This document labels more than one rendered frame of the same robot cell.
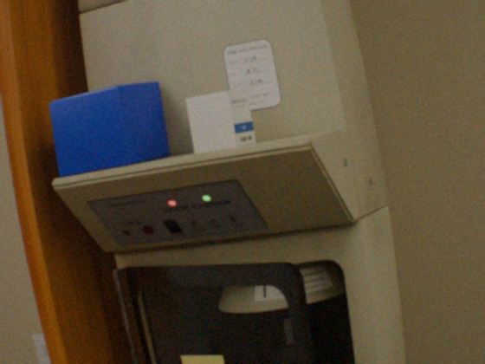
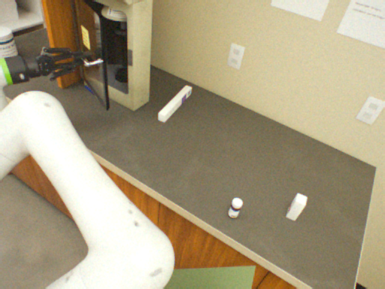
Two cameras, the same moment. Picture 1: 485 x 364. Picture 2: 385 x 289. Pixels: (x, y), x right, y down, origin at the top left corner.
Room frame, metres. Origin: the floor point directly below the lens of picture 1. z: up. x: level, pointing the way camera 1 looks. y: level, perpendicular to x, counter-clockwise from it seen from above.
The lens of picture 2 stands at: (0.20, -0.43, 1.75)
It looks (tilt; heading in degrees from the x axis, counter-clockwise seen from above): 42 degrees down; 1
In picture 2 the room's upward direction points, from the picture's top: 10 degrees clockwise
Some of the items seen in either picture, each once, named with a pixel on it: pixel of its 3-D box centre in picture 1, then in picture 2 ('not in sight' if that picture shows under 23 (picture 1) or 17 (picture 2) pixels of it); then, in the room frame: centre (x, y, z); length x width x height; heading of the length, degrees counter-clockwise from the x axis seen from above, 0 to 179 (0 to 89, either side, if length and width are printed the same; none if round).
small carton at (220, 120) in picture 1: (221, 120); not in sight; (1.23, 0.01, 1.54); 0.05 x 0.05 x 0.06; 65
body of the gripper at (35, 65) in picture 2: not in sight; (40, 65); (1.07, 0.17, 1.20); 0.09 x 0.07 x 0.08; 132
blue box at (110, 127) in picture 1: (108, 128); not in sight; (1.29, 0.14, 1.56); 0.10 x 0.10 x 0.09; 65
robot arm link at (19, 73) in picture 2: not in sight; (18, 70); (1.01, 0.22, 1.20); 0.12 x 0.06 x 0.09; 42
